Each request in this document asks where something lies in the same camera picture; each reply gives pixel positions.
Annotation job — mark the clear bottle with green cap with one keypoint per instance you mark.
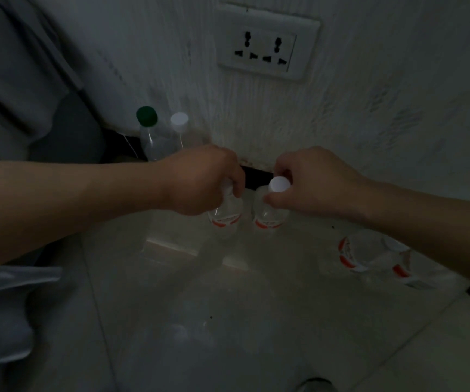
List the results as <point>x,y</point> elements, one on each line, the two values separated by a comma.
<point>150,134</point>

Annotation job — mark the person's left hand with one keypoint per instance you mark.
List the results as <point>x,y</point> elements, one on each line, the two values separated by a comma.
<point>196,179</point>

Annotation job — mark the person's right hand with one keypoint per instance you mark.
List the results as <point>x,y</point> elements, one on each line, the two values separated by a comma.
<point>320,183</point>

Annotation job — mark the clear bottle with white cap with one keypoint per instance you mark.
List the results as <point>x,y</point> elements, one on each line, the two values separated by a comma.
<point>184,132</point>

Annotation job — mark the dark round object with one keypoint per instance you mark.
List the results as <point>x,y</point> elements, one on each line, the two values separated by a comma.
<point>315,385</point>

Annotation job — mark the clear plastic bottle, red label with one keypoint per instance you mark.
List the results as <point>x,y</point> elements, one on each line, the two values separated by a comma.
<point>402,267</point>
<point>353,251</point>

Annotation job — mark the grey cloth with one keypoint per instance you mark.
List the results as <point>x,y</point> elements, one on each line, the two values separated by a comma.
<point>2,314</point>

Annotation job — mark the person's left forearm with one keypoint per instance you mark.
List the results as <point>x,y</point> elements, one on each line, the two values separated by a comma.
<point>63,204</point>

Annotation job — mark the clear white-capped bottle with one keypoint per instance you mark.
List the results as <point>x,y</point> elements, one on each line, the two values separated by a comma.
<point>269,218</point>

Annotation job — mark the person's right forearm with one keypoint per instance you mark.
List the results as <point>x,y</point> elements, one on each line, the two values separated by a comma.
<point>435,236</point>

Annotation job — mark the white wall power socket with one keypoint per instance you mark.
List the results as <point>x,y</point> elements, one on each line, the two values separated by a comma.
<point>264,44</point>

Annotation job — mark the person's right thumb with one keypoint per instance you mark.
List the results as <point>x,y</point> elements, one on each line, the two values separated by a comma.
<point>276,201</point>

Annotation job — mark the person's left fingers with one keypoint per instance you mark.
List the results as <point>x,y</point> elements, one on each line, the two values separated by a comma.
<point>238,179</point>

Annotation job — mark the grey bed sheet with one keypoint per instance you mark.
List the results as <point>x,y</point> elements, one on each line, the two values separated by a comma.
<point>18,65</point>

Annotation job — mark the clear bottle with red label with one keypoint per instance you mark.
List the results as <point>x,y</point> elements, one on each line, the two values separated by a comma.
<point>226,216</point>

